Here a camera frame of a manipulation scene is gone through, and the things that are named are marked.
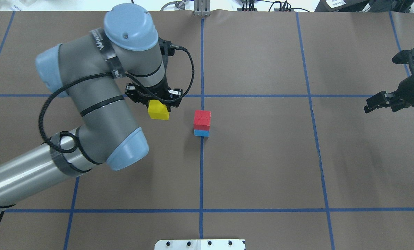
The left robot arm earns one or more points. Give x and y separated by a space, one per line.
86 69

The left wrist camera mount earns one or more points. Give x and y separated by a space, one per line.
166 50

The white camera pillar base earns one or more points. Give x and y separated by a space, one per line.
201 244

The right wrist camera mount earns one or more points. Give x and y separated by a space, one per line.
405 57

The blue foam block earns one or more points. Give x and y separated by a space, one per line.
202 133

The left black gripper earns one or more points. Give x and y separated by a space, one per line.
157 94

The red foam block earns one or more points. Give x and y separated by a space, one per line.
202 120

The aluminium frame post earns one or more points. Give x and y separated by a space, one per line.
202 8

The yellow foam block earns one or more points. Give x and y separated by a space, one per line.
157 110

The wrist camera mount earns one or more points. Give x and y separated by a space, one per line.
405 57
166 50

